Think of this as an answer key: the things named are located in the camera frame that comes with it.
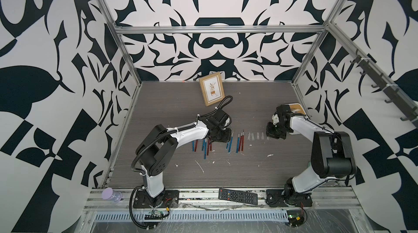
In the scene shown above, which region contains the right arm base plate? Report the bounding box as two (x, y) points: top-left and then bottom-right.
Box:
(266, 189), (313, 208)

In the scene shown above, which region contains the red knife capped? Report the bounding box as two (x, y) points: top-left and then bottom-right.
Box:
(206, 139), (212, 156)

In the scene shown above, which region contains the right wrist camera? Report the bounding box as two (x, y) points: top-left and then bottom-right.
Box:
(272, 114), (280, 125)

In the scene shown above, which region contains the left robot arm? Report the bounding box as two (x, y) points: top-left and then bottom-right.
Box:
(131, 109), (232, 198)

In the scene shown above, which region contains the wooden picture frame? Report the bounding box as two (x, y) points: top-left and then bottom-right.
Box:
(199, 72), (225, 106)

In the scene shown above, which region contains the black remote control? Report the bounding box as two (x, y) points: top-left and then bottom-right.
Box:
(218, 188), (258, 205)

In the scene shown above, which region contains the white cable duct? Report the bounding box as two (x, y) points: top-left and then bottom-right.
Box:
(94, 210), (288, 223)

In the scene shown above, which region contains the white box with wooden lid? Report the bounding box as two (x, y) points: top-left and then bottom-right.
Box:
(289, 103), (306, 115)

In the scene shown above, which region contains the black wall hook rail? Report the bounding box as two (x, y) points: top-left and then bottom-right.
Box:
(349, 50), (418, 128)

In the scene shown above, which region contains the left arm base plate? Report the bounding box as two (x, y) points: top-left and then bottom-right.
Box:
(133, 190), (180, 209)

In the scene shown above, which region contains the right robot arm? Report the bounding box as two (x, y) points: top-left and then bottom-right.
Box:
(266, 103), (357, 205)

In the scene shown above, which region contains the blue knife capped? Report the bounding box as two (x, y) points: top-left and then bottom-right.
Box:
(202, 138), (207, 159)
(228, 130), (234, 154)
(236, 134), (241, 153)

